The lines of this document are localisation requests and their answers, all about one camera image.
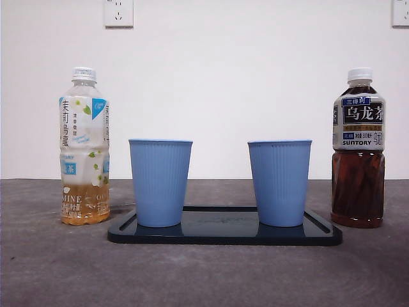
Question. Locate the jasmine oolong tea bottle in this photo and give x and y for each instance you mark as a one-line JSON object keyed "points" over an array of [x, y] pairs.
{"points": [[83, 134]]}

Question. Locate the dark oolong tea bottle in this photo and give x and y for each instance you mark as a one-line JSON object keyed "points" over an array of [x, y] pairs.
{"points": [[354, 192]]}

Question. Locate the blue ribbed plastic cup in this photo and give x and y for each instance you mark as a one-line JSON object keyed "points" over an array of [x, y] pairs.
{"points": [[159, 182], [279, 182]]}

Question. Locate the dark teal rectangular tray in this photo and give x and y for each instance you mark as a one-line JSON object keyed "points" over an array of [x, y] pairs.
{"points": [[223, 235]]}

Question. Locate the white wall socket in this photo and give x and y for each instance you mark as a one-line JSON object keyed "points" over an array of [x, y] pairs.
{"points": [[401, 16], [118, 16]]}

